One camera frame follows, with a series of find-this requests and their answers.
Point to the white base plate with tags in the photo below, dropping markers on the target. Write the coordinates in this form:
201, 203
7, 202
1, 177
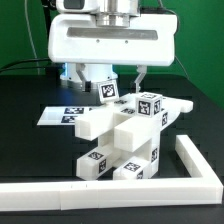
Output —
61, 115

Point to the black camera stand pole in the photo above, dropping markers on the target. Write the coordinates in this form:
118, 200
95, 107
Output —
48, 6

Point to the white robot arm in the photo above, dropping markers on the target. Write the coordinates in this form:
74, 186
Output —
111, 13

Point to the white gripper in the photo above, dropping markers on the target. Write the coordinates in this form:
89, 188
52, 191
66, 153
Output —
149, 40

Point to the white U-shaped frame obstacle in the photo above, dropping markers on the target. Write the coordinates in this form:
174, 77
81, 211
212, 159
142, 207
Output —
201, 187

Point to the white chair seat part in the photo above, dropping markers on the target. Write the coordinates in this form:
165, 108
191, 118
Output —
131, 136

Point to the white chair back part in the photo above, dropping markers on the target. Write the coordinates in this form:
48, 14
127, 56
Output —
86, 124

